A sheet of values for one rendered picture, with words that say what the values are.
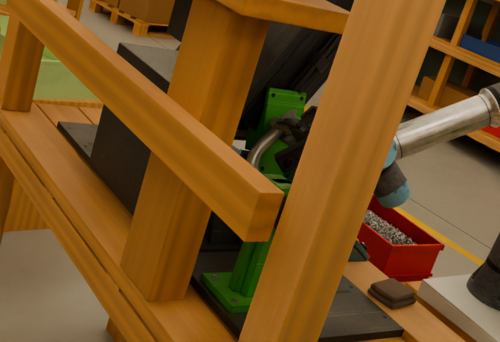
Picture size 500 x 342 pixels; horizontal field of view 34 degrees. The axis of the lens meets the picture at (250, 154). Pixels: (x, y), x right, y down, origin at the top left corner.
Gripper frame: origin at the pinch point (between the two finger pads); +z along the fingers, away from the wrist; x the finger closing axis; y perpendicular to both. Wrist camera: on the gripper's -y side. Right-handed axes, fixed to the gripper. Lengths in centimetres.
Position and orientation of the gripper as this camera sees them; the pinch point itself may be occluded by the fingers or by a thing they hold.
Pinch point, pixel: (275, 131)
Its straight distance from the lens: 192.4
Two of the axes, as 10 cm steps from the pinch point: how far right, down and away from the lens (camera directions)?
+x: -4.8, -7.3, -4.9
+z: -5.6, -1.7, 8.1
